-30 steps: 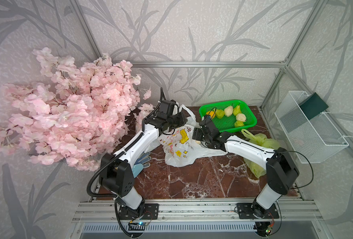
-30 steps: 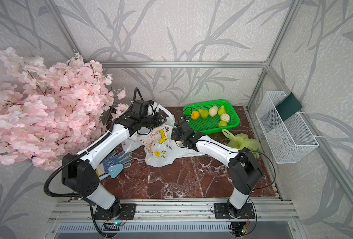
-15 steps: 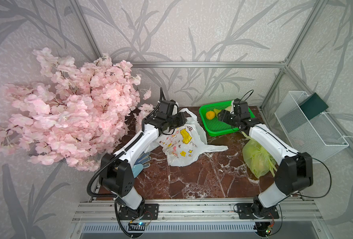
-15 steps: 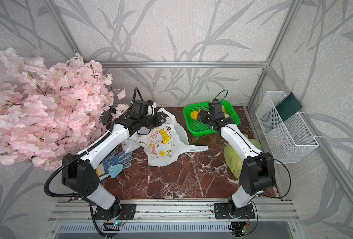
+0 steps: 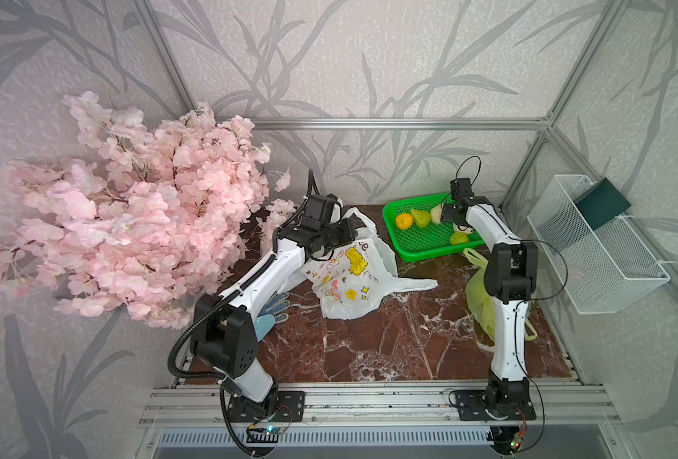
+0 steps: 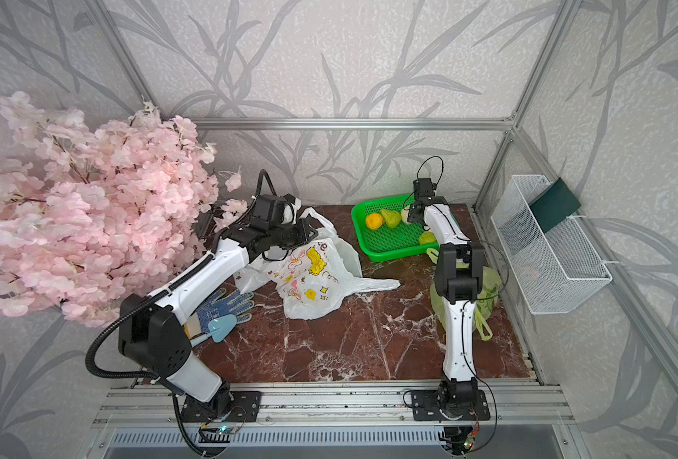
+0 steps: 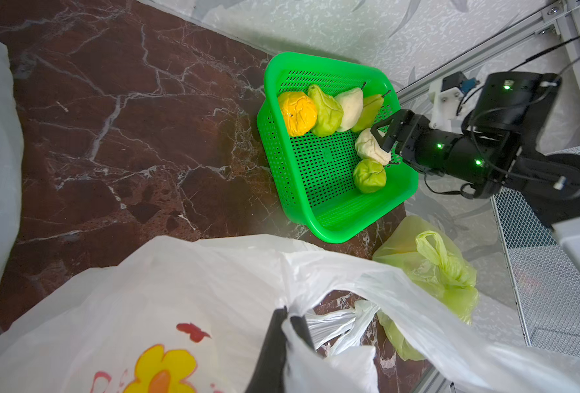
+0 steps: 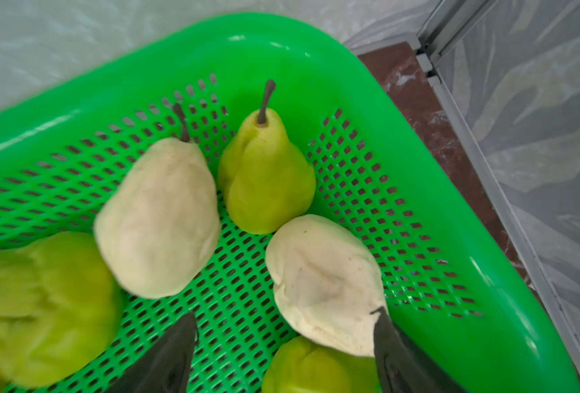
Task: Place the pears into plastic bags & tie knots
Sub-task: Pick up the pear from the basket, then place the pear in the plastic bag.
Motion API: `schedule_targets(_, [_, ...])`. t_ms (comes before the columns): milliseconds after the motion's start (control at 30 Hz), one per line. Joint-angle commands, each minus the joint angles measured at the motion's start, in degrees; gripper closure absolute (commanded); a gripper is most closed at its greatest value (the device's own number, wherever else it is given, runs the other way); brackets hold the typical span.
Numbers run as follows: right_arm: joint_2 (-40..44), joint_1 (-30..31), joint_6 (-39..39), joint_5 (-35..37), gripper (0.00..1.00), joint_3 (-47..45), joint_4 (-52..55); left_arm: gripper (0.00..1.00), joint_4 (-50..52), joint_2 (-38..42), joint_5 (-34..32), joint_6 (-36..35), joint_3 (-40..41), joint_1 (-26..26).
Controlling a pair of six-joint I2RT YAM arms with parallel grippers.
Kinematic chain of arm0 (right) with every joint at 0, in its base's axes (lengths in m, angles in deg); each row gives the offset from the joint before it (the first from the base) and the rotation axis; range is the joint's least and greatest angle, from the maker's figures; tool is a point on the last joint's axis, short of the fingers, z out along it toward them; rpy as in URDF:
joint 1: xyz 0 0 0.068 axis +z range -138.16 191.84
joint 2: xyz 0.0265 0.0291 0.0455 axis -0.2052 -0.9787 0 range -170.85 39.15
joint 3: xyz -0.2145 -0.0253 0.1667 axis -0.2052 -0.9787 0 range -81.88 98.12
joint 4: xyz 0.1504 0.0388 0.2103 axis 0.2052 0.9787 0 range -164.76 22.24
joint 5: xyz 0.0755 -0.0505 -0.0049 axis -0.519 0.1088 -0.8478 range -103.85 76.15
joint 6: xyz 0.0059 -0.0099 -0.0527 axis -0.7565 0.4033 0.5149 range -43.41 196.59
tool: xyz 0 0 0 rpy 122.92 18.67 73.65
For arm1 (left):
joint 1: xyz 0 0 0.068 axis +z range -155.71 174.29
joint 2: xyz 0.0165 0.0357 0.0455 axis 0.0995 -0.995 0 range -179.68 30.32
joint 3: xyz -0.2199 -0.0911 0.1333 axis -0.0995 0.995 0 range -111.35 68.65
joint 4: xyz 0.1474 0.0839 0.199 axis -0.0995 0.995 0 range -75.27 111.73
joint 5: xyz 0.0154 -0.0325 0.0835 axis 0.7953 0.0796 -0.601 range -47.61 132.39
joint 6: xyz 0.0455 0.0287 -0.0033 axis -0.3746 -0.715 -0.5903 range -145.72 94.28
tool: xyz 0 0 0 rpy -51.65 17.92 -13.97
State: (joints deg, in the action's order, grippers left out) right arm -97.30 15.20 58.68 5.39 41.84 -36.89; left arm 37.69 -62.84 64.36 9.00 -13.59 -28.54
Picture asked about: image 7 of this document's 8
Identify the cream pear top centre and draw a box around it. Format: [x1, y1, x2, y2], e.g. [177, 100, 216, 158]
[334, 88, 364, 133]

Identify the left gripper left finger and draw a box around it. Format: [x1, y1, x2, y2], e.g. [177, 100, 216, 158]
[245, 308, 288, 393]

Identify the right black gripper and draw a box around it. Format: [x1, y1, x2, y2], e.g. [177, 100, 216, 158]
[371, 110, 503, 199]

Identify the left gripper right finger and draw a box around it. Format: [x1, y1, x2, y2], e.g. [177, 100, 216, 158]
[290, 316, 315, 350]

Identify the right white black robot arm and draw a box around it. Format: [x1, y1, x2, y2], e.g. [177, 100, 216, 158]
[371, 70, 580, 273]

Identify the green pear top left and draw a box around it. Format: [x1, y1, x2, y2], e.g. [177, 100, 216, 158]
[307, 84, 344, 138]

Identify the orange pear upper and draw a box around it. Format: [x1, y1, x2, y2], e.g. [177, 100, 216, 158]
[278, 92, 318, 138]

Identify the green pear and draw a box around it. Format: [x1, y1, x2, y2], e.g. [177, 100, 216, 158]
[353, 158, 387, 194]
[307, 84, 344, 138]
[351, 90, 391, 133]

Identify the white wire mesh basket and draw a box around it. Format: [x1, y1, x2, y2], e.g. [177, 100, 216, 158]
[490, 139, 580, 365]

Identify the green plastic basket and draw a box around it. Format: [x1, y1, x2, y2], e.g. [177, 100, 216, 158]
[257, 52, 419, 243]

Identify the light green plastic bag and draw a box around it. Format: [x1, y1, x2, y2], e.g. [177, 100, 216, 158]
[371, 215, 481, 363]

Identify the white cartoon plastic bag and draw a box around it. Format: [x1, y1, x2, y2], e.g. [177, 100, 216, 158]
[0, 235, 580, 392]

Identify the cream pear right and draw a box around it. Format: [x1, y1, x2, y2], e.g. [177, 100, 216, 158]
[355, 129, 391, 166]

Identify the cream pear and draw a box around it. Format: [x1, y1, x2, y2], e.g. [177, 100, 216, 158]
[355, 129, 391, 166]
[334, 88, 364, 133]

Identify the green pear top right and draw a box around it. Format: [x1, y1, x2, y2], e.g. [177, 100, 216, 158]
[351, 90, 391, 133]

